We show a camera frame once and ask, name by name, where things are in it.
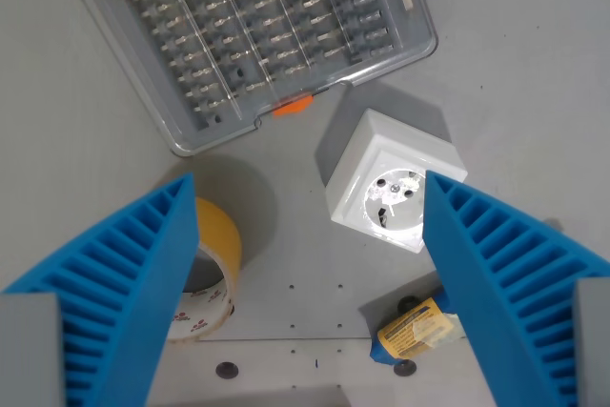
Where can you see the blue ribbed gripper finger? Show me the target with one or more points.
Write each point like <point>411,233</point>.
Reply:
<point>495,278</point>
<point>128,273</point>

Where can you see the yellow adhesive tape roll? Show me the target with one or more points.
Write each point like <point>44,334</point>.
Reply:
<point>209,273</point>

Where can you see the yellow labelled battery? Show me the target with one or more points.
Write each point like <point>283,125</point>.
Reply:
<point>414,331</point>

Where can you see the black table screw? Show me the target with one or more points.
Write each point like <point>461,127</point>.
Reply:
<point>405,368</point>
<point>227,370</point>

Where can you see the clear screwdriver bit set case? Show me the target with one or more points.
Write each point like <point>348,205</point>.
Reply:
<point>252,40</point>

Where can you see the white wall socket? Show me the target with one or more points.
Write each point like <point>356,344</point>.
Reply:
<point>386,178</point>

